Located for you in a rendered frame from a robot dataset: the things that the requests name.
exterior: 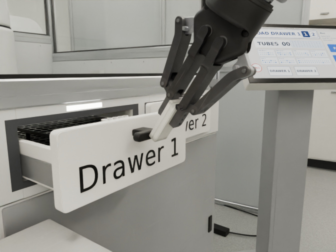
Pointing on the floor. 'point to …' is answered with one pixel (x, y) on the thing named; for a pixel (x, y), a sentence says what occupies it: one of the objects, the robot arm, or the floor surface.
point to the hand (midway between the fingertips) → (167, 120)
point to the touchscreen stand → (283, 169)
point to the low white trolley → (48, 240)
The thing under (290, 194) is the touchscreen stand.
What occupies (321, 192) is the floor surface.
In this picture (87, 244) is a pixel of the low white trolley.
